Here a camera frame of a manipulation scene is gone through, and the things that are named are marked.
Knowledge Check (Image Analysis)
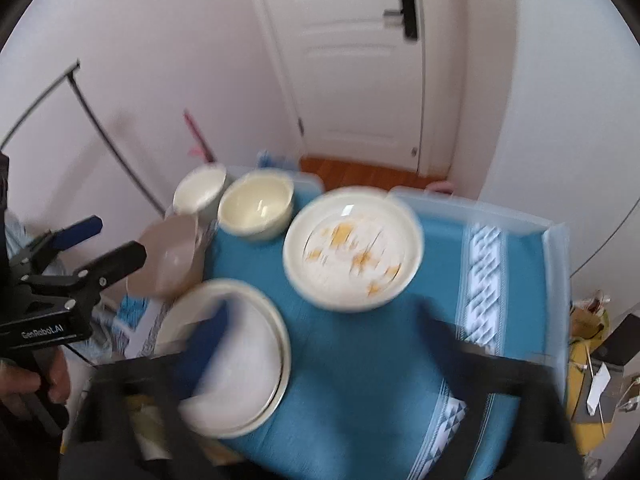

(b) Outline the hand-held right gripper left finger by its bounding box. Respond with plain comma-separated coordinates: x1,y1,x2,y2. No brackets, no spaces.
60,302,231,480

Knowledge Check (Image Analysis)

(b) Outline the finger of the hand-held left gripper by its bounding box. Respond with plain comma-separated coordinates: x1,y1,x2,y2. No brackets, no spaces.
30,241,147,306
10,215,104,273

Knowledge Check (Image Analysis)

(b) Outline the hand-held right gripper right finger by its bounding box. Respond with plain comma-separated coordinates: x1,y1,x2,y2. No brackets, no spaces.
420,305,583,480

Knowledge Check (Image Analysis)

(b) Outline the white gold-rimmed plate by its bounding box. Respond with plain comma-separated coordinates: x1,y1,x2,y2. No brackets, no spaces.
155,280,292,438

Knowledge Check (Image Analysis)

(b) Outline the brown square bowl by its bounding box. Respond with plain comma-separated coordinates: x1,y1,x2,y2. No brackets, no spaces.
125,215,206,298

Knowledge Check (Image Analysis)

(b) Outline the cream bowl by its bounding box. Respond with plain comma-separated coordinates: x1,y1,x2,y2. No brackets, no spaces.
217,170,296,242
172,164,228,221

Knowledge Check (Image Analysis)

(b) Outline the person's left hand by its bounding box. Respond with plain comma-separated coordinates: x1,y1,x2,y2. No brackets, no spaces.
0,347,71,411

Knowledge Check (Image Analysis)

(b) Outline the blue patterned tablecloth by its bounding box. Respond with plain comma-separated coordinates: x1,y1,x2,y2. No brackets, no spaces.
125,175,566,480

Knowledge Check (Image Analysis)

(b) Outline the black clothes rack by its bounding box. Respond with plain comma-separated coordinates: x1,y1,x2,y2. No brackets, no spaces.
0,60,168,213

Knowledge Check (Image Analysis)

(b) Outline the white paper sheet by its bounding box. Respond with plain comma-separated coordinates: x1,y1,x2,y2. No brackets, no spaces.
587,362,611,416

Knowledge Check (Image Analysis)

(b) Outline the black board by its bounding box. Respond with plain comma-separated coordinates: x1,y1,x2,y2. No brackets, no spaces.
600,315,640,366

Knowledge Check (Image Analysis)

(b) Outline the white panel door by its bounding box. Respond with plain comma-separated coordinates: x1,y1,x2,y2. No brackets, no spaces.
240,0,481,178

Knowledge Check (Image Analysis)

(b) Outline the black door lock handle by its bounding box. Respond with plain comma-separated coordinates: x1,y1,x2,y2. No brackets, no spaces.
384,0,418,39

